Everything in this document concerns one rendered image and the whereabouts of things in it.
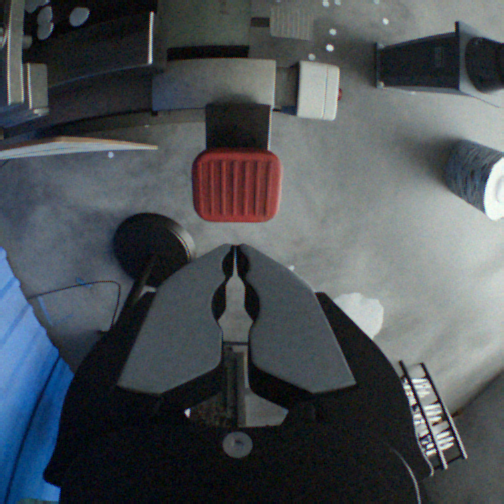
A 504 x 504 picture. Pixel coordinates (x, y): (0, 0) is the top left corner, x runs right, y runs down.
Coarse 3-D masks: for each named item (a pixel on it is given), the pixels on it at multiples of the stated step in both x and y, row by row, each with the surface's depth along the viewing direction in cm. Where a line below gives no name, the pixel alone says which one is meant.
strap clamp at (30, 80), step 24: (0, 0) 8; (24, 0) 9; (0, 24) 9; (0, 48) 11; (24, 48) 14; (0, 72) 12; (24, 72) 14; (0, 96) 13; (24, 96) 15; (0, 120) 16; (24, 120) 18
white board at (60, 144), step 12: (12, 144) 30; (24, 144) 30; (36, 144) 31; (48, 144) 32; (60, 144) 35; (72, 144) 39; (84, 144) 42; (96, 144) 45; (108, 144) 49; (120, 144) 55; (132, 144) 62; (144, 144) 72; (0, 156) 41; (12, 156) 51; (24, 156) 64
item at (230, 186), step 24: (192, 168) 19; (216, 168) 19; (240, 168) 19; (264, 168) 19; (192, 192) 20; (216, 192) 20; (240, 192) 20; (264, 192) 20; (216, 216) 21; (240, 216) 21; (264, 216) 21
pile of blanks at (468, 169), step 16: (464, 144) 82; (480, 144) 76; (448, 160) 89; (464, 160) 80; (480, 160) 71; (496, 160) 64; (448, 176) 92; (464, 176) 80; (480, 176) 71; (464, 192) 84; (480, 192) 73; (480, 208) 78
